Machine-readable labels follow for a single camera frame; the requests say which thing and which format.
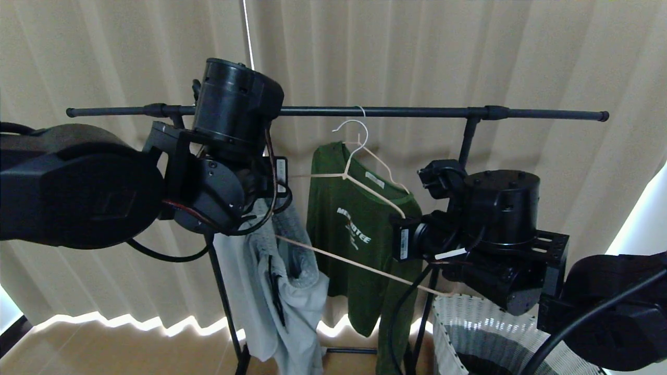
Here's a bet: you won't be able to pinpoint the beige curtain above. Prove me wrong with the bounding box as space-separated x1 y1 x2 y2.
0 0 667 339

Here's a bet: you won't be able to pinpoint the green long-sleeved shirt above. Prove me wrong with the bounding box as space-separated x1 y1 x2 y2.
306 142 424 375

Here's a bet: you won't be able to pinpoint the pink clothes hanger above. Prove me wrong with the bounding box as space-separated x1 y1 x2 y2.
341 107 412 196
274 120 455 298

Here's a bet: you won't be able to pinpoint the black clothes rack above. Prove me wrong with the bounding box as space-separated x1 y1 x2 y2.
66 104 609 375

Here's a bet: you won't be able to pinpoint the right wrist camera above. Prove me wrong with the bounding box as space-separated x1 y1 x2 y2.
417 159 467 201

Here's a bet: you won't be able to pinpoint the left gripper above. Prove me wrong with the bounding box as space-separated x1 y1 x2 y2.
245 155 290 204

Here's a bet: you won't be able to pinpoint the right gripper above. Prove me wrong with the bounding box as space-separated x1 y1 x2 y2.
390 211 459 264

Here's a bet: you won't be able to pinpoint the pale grey shorts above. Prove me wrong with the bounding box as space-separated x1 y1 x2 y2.
214 201 330 375

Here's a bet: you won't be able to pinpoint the window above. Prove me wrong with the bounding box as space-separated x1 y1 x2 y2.
0 284 34 357

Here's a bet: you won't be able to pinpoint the white laundry basket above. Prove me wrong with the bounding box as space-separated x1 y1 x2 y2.
431 294 608 375

